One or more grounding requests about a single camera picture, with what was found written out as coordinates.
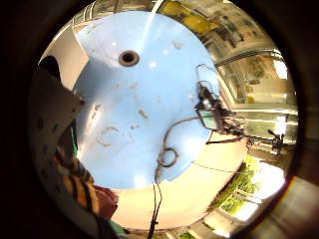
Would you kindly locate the black tripod stand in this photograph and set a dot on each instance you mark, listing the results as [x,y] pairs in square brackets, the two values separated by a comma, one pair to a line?
[276,140]

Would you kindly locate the black camera device with screen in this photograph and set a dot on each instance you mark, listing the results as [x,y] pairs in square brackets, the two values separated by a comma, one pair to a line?
[210,111]

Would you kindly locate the green plants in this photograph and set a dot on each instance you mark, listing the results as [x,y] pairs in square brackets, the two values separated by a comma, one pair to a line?
[242,186]

